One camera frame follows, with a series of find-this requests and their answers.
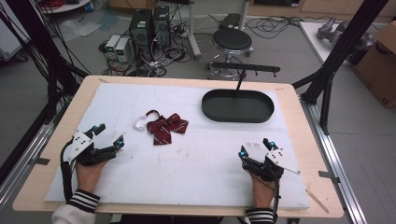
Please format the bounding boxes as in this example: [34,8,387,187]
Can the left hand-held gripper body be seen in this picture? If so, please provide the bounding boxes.
[64,130,118,166]

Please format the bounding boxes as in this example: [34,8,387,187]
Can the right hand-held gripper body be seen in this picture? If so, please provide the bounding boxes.
[242,147,302,183]

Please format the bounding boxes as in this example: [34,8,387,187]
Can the black oval tray with hanger bar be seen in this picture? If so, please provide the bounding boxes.
[201,62,281,124]

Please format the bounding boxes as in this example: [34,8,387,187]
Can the dark red striped bow tie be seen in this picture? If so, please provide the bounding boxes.
[133,109,190,147]

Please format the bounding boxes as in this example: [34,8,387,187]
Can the person's left hand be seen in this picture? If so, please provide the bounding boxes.
[75,160,108,194]

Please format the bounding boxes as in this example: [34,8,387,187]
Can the person's right hand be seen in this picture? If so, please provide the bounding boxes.
[250,175,277,209]

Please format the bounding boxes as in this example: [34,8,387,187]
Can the white foam mat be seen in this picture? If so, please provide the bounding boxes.
[45,82,311,209]

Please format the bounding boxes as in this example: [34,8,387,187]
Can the thin wooden stick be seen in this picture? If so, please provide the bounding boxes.
[305,189,331,215]

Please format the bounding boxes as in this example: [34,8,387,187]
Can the white power supply box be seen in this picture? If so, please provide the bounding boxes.
[115,37,131,63]
[105,35,121,60]

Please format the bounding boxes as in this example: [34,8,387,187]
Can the clear plastic sheet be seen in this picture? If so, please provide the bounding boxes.
[58,19,103,39]

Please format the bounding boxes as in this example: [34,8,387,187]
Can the black computer tower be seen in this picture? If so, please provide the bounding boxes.
[129,8,154,62]
[152,5,172,50]

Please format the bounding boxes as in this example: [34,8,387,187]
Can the black round stool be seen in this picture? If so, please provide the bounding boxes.
[205,27,254,80]

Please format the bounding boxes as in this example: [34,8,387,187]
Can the white side table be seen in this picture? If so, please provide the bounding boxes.
[299,21,376,67]

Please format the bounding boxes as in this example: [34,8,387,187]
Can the round white table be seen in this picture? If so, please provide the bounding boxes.
[39,0,93,15]

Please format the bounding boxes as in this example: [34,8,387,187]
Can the white wheeled cabinet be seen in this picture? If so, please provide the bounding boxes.
[0,5,29,63]

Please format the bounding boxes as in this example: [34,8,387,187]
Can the black flat device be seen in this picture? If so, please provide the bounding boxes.
[219,12,242,31]

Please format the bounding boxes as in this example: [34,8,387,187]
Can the white desk leg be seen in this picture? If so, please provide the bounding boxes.
[186,0,203,61]
[237,0,252,32]

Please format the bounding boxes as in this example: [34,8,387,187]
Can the brown cardboard box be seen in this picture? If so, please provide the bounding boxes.
[353,21,396,109]

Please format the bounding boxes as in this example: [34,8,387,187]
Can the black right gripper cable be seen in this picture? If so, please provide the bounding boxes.
[248,169,282,223]

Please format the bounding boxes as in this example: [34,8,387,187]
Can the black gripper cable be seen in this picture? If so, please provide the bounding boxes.
[248,169,282,223]
[60,139,75,203]

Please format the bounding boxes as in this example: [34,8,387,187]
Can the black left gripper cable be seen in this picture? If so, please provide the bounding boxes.
[60,139,75,203]

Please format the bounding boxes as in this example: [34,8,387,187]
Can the grey metal bracket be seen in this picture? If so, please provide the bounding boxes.
[28,156,51,166]
[318,170,341,185]

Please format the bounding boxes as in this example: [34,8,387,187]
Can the aluminium rail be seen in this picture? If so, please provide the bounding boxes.
[0,120,60,206]
[299,95,369,224]

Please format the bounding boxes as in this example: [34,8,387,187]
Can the black frame with cable bundle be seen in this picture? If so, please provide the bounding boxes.
[0,0,92,125]

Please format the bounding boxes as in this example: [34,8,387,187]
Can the tangle of floor cables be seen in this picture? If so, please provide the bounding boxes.
[98,18,194,78]

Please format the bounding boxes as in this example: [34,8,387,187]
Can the black metal frame strut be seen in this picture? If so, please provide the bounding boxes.
[291,0,390,135]

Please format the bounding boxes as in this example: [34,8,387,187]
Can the loose black floor cables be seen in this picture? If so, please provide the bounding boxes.
[244,14,331,40]

